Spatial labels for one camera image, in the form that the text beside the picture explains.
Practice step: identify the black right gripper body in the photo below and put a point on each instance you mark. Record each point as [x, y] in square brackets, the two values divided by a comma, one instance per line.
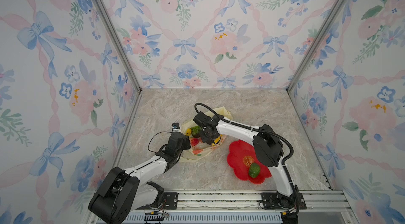
[204, 136]

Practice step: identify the yellow printed plastic bag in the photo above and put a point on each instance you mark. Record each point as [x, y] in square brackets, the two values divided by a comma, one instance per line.
[195, 154]

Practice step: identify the red flower-shaped plate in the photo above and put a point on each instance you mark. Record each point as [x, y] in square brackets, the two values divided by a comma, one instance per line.
[241, 156]

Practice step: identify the green ribbed fruit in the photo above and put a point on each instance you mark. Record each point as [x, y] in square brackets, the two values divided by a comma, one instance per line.
[254, 170]

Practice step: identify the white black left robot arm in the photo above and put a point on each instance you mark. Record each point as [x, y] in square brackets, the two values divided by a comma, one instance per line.
[124, 190]

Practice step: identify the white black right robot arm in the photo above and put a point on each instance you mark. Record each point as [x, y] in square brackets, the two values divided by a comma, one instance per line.
[271, 149]

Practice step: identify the green grape bunch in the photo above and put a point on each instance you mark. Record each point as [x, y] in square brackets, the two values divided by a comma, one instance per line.
[196, 131]

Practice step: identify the red strawberry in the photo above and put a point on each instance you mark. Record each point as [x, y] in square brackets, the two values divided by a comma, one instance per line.
[194, 142]

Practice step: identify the yellow bell pepper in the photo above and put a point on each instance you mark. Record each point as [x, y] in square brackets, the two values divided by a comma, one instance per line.
[189, 132]

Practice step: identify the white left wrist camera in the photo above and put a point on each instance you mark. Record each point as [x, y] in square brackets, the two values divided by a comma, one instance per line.
[176, 127]

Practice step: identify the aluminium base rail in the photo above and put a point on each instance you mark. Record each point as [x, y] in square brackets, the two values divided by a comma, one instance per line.
[242, 207]

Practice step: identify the aluminium corner post left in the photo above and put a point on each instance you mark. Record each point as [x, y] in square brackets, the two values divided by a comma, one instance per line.
[107, 22]

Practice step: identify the aluminium corner post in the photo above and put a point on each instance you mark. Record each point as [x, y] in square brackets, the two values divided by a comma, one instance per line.
[107, 22]
[323, 30]

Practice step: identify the aluminium corner post right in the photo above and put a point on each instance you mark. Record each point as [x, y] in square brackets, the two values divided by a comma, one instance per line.
[323, 30]

